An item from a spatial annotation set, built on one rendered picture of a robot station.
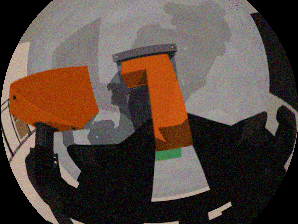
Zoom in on orange l-shaped part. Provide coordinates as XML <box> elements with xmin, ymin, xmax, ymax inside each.
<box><xmin>121</xmin><ymin>53</ymin><xmax>193</xmax><ymax>151</ymax></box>

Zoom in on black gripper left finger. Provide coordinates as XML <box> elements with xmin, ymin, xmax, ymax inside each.
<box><xmin>67</xmin><ymin>117</ymin><xmax>156</xmax><ymax>201</ymax></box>

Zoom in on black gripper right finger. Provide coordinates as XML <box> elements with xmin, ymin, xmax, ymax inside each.
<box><xmin>188</xmin><ymin>112</ymin><xmax>267</xmax><ymax>189</ymax></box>

